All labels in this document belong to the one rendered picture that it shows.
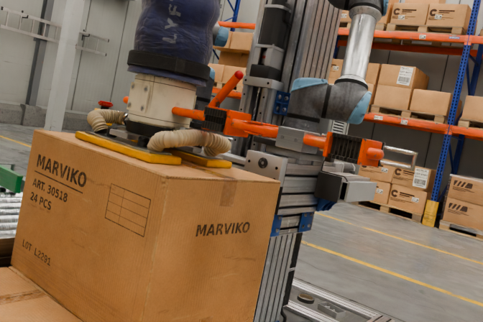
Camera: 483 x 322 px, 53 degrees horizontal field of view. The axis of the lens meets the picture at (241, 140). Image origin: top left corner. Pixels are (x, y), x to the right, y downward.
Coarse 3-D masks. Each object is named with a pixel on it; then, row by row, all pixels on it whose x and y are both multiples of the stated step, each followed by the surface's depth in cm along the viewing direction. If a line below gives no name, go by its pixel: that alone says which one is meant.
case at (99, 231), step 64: (64, 192) 126; (128, 192) 109; (192, 192) 107; (256, 192) 124; (64, 256) 123; (128, 256) 107; (192, 256) 110; (256, 256) 129; (128, 320) 105; (192, 320) 114
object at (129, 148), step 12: (84, 132) 135; (108, 132) 132; (96, 144) 129; (108, 144) 125; (120, 144) 123; (132, 144) 124; (144, 144) 123; (132, 156) 118; (144, 156) 115; (156, 156) 115; (168, 156) 119
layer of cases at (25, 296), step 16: (0, 272) 134; (16, 272) 137; (0, 288) 125; (16, 288) 126; (32, 288) 128; (0, 304) 116; (16, 304) 118; (32, 304) 119; (48, 304) 121; (0, 320) 109; (16, 320) 110; (32, 320) 112; (48, 320) 113; (64, 320) 115; (80, 320) 116
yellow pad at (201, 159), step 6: (168, 150) 138; (174, 150) 137; (180, 150) 137; (186, 150) 137; (180, 156) 135; (186, 156) 134; (192, 156) 132; (198, 156) 133; (204, 156) 131; (216, 156) 138; (198, 162) 130; (204, 162) 129; (210, 162) 129; (216, 162) 131; (222, 162) 133; (228, 162) 134; (228, 168) 135
